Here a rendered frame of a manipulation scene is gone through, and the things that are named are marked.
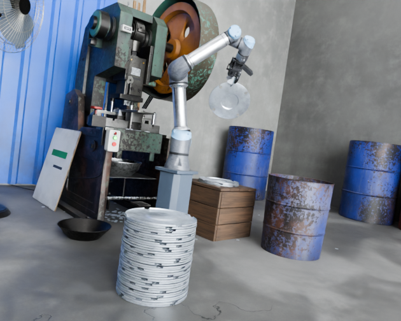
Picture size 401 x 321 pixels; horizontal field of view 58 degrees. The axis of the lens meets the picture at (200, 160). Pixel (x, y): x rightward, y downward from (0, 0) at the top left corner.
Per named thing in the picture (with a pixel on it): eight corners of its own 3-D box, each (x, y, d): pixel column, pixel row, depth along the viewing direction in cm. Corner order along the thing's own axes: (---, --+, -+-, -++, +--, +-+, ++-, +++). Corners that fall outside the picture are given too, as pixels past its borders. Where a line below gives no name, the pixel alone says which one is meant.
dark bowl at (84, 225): (119, 242, 205) (121, 230, 204) (67, 246, 185) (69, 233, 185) (97, 227, 227) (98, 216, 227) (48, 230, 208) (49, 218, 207)
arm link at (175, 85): (171, 152, 218) (166, 61, 215) (173, 151, 233) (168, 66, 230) (191, 151, 218) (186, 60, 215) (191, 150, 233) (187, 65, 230)
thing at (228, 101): (221, 125, 264) (221, 124, 264) (257, 107, 254) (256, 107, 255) (201, 95, 248) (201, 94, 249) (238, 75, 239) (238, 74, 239)
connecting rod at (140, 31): (145, 69, 262) (151, 21, 260) (130, 64, 254) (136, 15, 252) (130, 70, 277) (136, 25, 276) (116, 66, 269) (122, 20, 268)
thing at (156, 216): (175, 209, 165) (175, 207, 165) (210, 226, 141) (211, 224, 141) (114, 209, 150) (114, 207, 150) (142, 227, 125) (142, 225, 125)
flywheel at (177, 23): (175, 11, 320) (158, 92, 332) (156, 3, 306) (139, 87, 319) (230, 9, 267) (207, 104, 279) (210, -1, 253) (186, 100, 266)
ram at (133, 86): (144, 97, 262) (149, 57, 260) (126, 93, 252) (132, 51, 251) (132, 97, 275) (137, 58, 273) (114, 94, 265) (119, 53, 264)
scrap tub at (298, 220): (335, 257, 233) (347, 185, 231) (298, 265, 206) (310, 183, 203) (282, 239, 265) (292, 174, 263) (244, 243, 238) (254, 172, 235)
